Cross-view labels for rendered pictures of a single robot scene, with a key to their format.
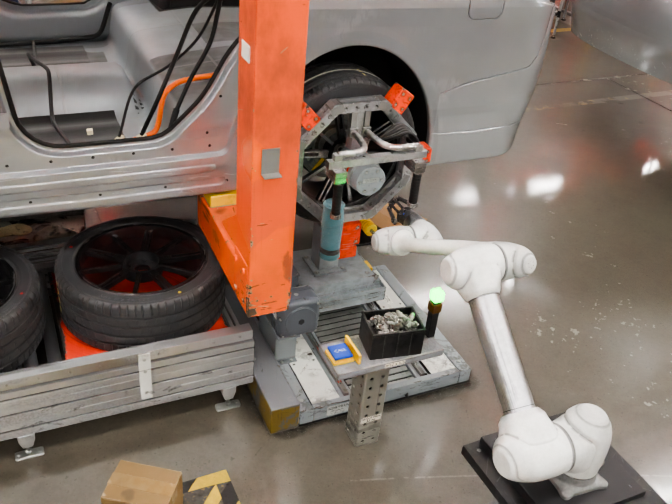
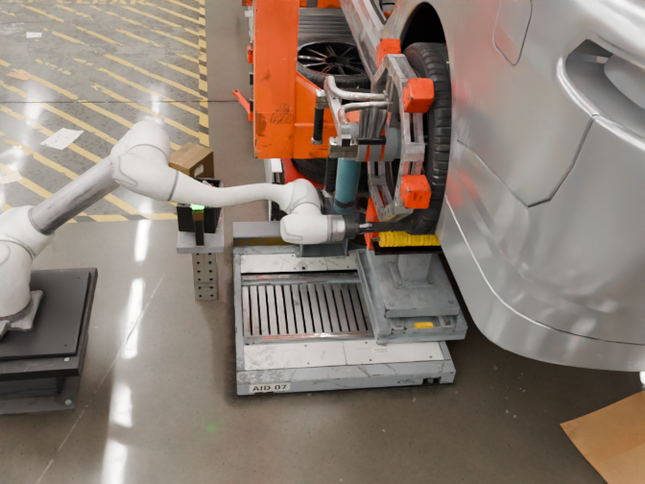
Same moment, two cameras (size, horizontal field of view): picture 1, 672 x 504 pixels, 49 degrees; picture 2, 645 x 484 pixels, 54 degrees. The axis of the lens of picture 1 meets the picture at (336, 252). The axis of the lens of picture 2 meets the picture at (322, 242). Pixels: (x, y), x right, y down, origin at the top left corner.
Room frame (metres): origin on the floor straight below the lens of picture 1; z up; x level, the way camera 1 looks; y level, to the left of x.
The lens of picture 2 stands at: (3.12, -1.99, 1.93)
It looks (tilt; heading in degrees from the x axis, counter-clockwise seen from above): 38 degrees down; 107
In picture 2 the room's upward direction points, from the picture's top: 5 degrees clockwise
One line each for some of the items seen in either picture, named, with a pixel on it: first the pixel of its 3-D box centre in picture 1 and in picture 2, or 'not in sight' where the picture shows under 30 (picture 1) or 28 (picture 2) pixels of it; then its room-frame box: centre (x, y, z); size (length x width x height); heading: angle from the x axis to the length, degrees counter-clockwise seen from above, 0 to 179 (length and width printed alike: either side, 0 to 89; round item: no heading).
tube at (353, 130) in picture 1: (346, 136); (357, 80); (2.60, 0.00, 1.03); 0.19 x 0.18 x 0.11; 27
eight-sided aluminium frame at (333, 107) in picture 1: (352, 161); (392, 141); (2.75, -0.03, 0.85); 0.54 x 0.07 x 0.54; 117
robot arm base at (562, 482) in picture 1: (576, 465); (7, 310); (1.70, -0.86, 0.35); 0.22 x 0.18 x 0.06; 115
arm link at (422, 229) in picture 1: (424, 238); (302, 226); (2.56, -0.35, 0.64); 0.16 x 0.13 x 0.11; 27
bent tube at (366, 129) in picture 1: (392, 131); (368, 106); (2.69, -0.17, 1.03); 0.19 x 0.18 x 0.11; 27
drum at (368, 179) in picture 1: (359, 169); (371, 141); (2.69, -0.06, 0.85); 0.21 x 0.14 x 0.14; 27
